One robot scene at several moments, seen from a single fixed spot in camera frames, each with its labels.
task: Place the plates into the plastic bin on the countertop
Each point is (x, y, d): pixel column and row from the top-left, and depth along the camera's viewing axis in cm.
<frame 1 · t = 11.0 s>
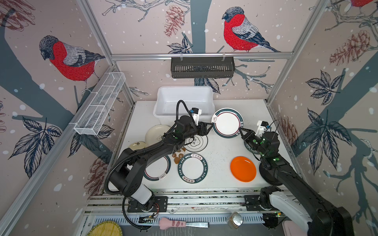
left hand: (211, 124, 78), fingers open
right hand: (237, 129, 78), fingers closed
cream round plate: (155, 132, 104), on the table
white plate with flower outline: (199, 144, 97), on the table
white plate green rim: (227, 122, 84), point 21 cm above the table
orange plate: (243, 169, 86), on the table
white plate dark lettered rim: (192, 168, 88), on the table

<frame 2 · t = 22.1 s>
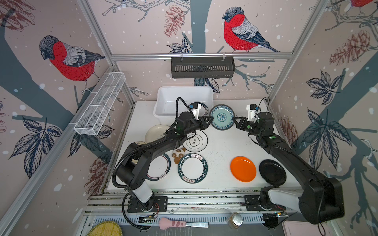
left hand: (212, 118, 78), fingers open
right hand: (231, 119, 80), fingers closed
blue green patterned plate: (223, 117, 83), point 24 cm above the table
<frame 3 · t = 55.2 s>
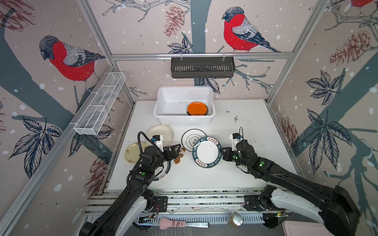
left hand: (175, 146, 79), fingers open
right hand: (218, 151, 80), fingers closed
orange plate: (197, 108, 113), point 4 cm above the table
white plate dark lettered rim: (206, 152, 87), point 6 cm above the table
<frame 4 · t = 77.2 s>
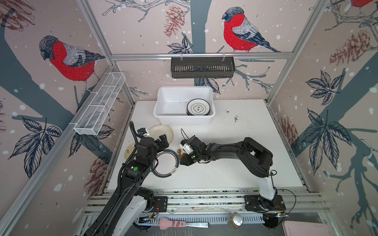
left hand: (159, 137, 76), fingers open
right hand: (180, 164, 88), fingers closed
white plate with flower outline: (198, 106, 115), point 4 cm above the table
white plate green rim left: (169, 162, 89), on the table
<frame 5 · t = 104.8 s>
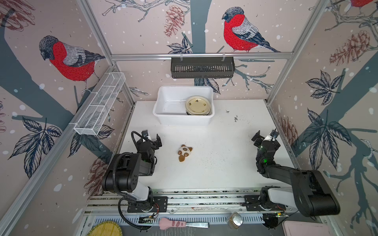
left hand: (149, 135, 90), fingers open
right hand: (266, 135, 86), fingers open
small yellowish saucer: (198, 105, 113), point 6 cm above the table
